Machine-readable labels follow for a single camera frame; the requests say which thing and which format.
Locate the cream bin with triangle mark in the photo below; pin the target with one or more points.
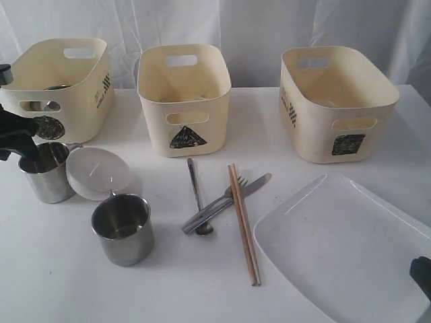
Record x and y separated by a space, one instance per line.
185 93

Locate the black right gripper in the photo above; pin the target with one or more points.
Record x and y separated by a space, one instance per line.
420 272

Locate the steel spoon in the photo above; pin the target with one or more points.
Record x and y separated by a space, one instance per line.
206 228

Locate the white backdrop curtain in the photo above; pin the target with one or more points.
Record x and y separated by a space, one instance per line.
252 35

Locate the steel fork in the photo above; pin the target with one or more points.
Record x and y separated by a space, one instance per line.
207 212

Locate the cream bin with square mark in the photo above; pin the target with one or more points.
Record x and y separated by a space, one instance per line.
335 103

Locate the steel mug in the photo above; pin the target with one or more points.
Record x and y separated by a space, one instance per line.
122 223
47 172

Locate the white rectangular plate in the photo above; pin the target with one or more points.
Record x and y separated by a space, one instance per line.
347 251

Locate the cream bin with circle mark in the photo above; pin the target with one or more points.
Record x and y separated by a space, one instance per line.
82 63

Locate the steel table knife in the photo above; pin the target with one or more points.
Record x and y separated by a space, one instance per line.
248 189

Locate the white ceramic bowl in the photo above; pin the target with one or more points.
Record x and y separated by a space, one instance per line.
94 172

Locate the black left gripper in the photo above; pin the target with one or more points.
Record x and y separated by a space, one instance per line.
13 128

